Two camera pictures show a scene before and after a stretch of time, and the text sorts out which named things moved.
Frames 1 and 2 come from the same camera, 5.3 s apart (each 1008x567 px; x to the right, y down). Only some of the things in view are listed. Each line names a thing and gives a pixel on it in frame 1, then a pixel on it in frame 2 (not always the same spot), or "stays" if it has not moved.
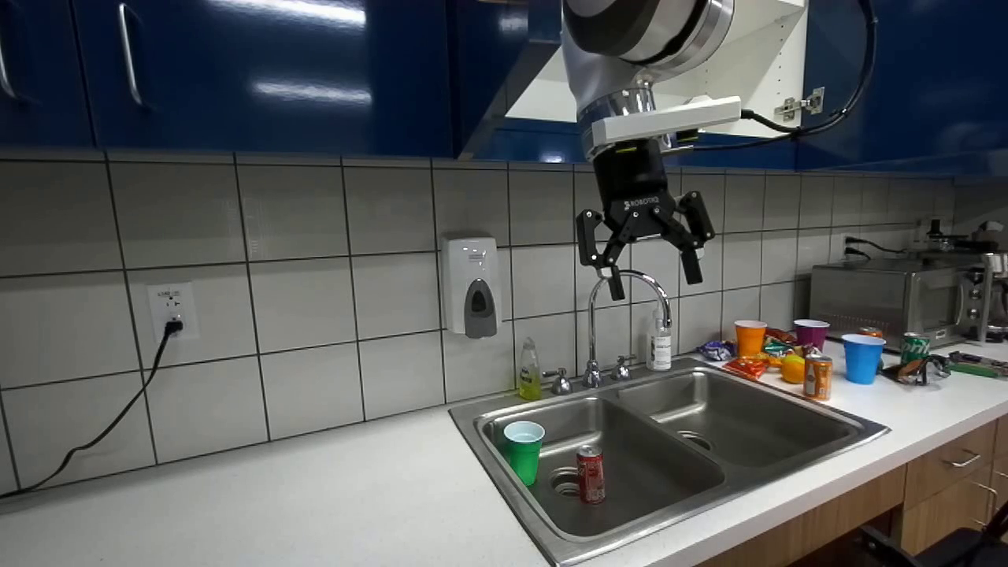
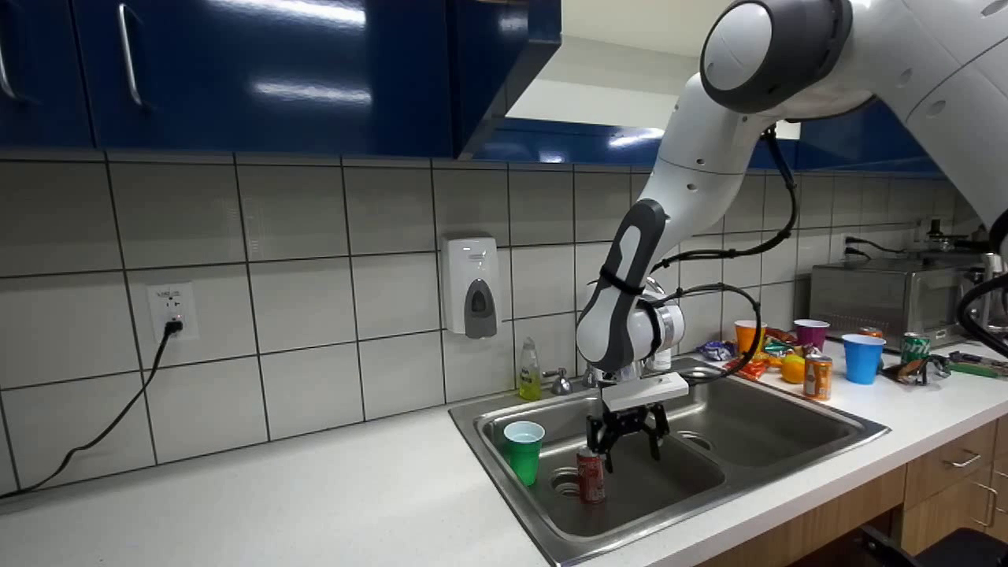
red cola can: (591, 476) stays
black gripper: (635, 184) -> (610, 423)
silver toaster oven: (890, 301) stays
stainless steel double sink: (682, 445) stays
